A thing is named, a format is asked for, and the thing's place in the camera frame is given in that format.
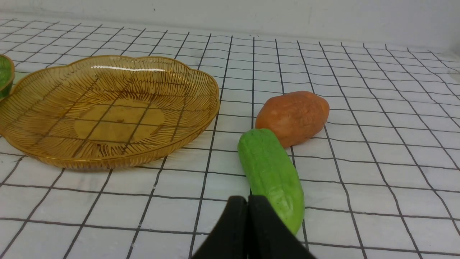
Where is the green glass plate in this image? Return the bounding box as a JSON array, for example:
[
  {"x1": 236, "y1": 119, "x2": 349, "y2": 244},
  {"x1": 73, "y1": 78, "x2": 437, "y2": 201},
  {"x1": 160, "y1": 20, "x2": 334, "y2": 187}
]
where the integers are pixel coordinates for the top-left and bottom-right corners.
[{"x1": 0, "y1": 54, "x2": 15, "y2": 100}]

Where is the orange potato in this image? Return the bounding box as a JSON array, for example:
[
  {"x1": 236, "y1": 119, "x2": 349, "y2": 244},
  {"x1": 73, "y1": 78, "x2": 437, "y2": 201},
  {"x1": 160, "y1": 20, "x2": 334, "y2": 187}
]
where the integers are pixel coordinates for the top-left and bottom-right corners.
[{"x1": 255, "y1": 91, "x2": 330, "y2": 149}]

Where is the white grid tablecloth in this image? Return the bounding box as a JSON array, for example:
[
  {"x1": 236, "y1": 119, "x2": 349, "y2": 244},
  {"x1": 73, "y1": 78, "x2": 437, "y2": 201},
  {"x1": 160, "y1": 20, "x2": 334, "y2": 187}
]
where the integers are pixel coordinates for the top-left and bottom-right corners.
[{"x1": 1, "y1": 14, "x2": 459, "y2": 259}]

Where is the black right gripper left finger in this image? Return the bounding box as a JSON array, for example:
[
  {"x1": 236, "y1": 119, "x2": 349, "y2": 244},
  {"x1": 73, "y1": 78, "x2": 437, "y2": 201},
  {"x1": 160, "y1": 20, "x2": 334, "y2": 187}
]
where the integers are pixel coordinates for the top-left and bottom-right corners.
[{"x1": 192, "y1": 196, "x2": 248, "y2": 259}]

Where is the green cucumber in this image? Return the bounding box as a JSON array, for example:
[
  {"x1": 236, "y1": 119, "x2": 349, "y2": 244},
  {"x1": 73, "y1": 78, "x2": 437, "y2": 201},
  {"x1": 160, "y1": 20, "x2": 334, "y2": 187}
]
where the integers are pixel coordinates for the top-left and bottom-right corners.
[{"x1": 237, "y1": 128, "x2": 304, "y2": 235}]

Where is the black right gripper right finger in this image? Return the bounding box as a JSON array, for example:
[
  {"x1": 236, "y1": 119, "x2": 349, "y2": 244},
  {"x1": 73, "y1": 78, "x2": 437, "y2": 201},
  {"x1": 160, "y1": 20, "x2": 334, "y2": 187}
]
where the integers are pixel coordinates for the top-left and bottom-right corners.
[{"x1": 248, "y1": 195, "x2": 315, "y2": 259}]

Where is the amber glass plate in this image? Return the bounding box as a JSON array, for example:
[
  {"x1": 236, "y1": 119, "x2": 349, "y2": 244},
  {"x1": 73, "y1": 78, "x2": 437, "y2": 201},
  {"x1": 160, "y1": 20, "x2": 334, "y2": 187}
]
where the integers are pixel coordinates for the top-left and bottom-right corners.
[{"x1": 1, "y1": 55, "x2": 220, "y2": 169}]

